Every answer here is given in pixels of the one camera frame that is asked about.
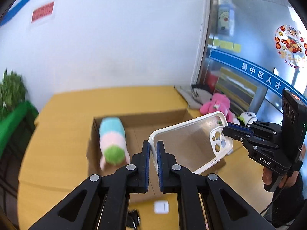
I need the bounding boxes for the black sunglasses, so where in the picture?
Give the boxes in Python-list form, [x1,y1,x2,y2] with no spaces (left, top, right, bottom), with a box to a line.
[126,209,140,229]

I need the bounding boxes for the clear white phone case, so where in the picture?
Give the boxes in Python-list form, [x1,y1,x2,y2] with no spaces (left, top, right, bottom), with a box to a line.
[148,111,233,174]

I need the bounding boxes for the white earbuds case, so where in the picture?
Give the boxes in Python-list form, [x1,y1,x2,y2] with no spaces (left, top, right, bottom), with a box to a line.
[153,200,169,214]

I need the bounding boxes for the person's right forearm dark sleeve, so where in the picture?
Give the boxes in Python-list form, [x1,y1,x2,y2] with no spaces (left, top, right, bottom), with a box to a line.
[272,173,306,229]

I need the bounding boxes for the person's right hand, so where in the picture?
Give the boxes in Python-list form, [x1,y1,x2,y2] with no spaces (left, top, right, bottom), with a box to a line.
[262,144,306,188]

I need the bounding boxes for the white panda plush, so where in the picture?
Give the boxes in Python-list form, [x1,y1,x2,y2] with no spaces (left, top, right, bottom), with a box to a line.
[237,112,257,126]

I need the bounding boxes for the pink strawberry bear plush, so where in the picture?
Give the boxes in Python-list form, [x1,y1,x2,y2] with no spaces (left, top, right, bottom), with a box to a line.
[200,93,234,122]

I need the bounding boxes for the grey folded cloth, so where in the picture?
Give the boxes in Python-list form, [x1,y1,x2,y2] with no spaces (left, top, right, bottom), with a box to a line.
[174,84,213,110]

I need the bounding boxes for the green pink blue plush toy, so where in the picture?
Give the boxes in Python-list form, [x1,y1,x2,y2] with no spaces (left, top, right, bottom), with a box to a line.
[99,117,131,171]

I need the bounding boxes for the brown cardboard box tray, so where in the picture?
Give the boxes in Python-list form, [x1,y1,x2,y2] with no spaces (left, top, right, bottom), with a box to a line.
[86,108,239,197]

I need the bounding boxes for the green tablecloth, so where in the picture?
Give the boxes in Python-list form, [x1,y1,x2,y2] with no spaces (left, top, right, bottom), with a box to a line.
[1,101,39,156]

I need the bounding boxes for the large green potted plant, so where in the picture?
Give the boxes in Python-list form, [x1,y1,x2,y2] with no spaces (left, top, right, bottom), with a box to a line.
[1,70,27,120]

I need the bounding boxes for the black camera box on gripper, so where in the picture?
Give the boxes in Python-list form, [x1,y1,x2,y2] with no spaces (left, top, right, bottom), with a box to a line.
[282,89,306,147]

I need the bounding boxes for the red wall notice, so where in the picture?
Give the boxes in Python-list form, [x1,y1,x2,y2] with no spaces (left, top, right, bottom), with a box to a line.
[30,1,55,25]

